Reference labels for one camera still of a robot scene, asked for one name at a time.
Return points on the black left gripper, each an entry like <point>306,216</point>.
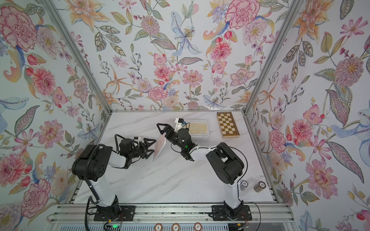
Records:
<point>143,148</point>

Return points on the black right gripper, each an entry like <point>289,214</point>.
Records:
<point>170,129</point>

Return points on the aluminium frame post right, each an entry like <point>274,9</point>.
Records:
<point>271,58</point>

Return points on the pink keyboard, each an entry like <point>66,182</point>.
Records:
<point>159,145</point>

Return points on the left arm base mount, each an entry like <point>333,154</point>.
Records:
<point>114,212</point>

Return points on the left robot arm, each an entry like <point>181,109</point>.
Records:
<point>92,164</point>

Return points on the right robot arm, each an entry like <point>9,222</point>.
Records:
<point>224,161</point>

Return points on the aluminium front rail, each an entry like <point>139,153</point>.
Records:
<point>173,213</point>

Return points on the aluminium frame post left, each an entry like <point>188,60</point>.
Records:
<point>75,51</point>

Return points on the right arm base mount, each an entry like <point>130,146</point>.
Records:
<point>226,213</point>

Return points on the wooden chessboard box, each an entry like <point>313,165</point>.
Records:
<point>227,125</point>

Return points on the aluminium frame post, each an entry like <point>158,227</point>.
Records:
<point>75,51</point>
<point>271,58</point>

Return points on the yellow keyboard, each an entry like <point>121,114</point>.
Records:
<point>198,127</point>

